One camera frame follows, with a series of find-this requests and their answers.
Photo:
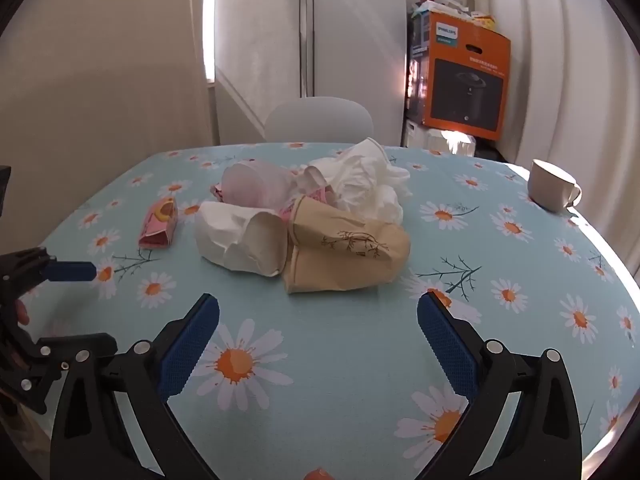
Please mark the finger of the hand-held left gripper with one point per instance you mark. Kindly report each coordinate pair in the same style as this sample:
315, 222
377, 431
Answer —
75, 347
70, 271

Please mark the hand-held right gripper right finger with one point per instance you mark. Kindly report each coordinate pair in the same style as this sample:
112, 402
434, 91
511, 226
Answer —
450, 350

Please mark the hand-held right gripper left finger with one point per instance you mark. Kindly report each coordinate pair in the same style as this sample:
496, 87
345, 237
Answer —
192, 345

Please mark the pink snack wrapper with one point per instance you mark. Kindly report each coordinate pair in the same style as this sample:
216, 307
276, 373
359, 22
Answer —
160, 225

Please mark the crushed white paper cup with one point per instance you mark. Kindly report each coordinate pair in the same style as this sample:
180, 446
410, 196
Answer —
230, 240

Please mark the plain brown paper cup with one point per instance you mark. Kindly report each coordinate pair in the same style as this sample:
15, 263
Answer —
325, 277

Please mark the brown paper cup leaf print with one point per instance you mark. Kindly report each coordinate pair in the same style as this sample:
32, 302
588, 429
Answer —
345, 230

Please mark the translucent plastic cup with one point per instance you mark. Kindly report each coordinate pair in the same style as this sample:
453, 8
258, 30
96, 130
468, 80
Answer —
250, 185

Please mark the person's left hand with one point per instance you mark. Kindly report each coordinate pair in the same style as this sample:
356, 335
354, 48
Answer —
21, 313

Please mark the daisy print blue tablecloth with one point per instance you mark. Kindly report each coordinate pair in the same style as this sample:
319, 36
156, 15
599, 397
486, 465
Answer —
350, 340

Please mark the crumpled white plastic bag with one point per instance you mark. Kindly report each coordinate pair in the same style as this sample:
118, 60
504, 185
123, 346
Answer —
360, 175

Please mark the white storage box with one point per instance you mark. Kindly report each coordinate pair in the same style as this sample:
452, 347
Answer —
412, 135
450, 142

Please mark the pale grey chair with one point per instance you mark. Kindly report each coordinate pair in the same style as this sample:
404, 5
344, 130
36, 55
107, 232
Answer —
320, 120

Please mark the orange cardboard appliance box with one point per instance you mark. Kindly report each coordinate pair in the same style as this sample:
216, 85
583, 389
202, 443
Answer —
480, 42

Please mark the cream curtain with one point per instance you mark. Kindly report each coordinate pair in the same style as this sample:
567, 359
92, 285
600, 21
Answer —
575, 60

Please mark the white wardrobe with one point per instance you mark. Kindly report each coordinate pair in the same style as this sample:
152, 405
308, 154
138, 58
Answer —
350, 35

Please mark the stack of small cartons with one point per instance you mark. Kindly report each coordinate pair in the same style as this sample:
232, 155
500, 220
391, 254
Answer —
442, 9

